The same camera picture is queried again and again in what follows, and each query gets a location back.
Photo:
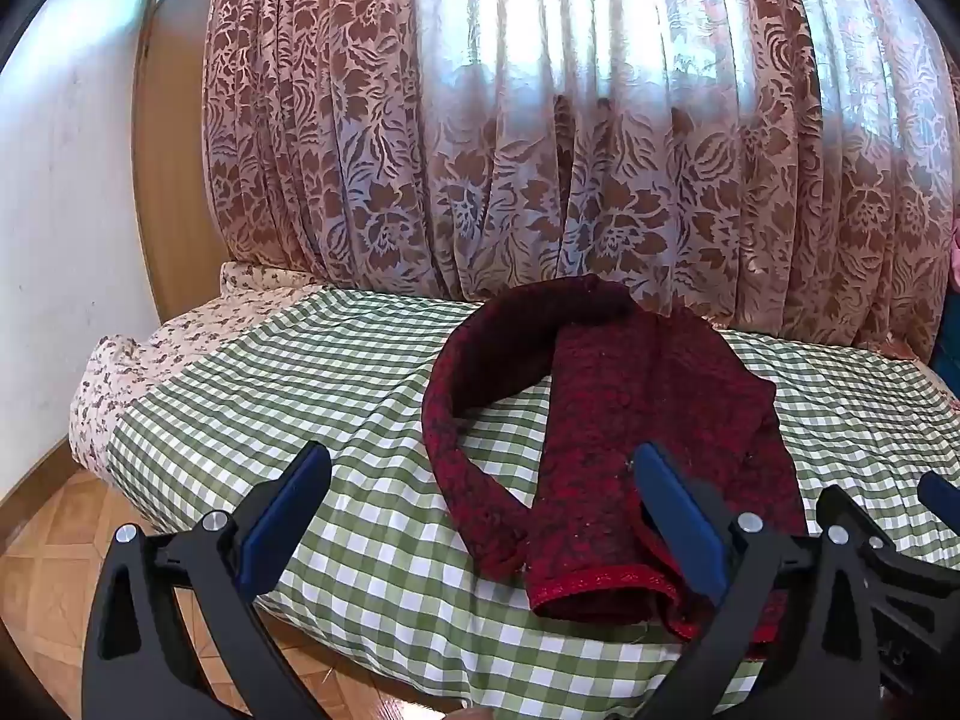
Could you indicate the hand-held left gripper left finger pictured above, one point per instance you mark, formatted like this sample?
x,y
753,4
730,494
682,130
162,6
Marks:
x,y
281,525

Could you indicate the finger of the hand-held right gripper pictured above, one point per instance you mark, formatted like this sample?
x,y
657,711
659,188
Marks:
x,y
945,499
915,615

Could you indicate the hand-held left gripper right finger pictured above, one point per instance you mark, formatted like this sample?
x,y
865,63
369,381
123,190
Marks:
x,y
679,517

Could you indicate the dark red patterned garment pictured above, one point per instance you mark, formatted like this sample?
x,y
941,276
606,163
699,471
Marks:
x,y
600,405

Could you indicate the green checkered bed sheet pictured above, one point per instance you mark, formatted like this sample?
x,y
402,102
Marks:
x,y
300,390

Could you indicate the dark teal object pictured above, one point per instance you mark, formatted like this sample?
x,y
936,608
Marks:
x,y
948,337

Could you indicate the floral quilt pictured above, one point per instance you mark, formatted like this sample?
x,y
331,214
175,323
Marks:
x,y
150,360

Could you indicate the pink cloth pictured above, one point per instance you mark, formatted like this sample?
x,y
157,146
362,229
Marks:
x,y
954,255

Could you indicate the wooden door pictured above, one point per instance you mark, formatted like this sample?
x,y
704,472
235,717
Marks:
x,y
176,165

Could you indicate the brown floral curtain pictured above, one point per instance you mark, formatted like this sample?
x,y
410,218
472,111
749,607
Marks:
x,y
525,127

